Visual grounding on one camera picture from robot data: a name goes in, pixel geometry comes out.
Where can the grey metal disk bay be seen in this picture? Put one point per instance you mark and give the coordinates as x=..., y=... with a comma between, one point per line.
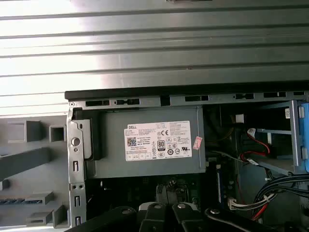
x=293, y=135

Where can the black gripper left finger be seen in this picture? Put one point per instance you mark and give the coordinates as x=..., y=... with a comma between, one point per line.
x=154, y=217

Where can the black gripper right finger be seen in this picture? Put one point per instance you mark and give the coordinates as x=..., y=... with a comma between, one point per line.
x=186, y=217

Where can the grey power supply unit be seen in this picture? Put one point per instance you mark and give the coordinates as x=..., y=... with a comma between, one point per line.
x=116, y=149

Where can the black open PC case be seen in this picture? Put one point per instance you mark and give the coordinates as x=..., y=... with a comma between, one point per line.
x=144, y=90

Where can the grey parts rack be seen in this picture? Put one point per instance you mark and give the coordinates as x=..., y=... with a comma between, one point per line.
x=33, y=130

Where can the blue disk carrier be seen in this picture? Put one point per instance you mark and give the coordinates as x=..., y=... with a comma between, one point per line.
x=305, y=135

